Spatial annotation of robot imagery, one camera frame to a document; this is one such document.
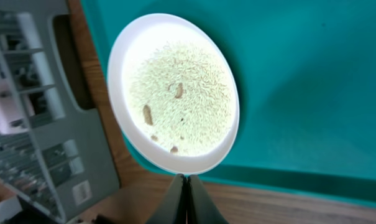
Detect teal serving tray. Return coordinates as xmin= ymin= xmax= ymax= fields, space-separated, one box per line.
xmin=81 ymin=0 xmax=376 ymax=207

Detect grey dishwasher rack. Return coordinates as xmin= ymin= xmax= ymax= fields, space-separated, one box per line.
xmin=0 ymin=0 xmax=119 ymax=223

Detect white plate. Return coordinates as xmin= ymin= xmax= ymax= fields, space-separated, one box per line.
xmin=107 ymin=13 xmax=240 ymax=174

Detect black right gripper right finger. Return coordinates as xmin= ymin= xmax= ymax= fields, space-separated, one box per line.
xmin=187 ymin=175 xmax=228 ymax=224

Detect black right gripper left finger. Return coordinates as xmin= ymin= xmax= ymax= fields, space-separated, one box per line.
xmin=146 ymin=174 xmax=186 ymax=224

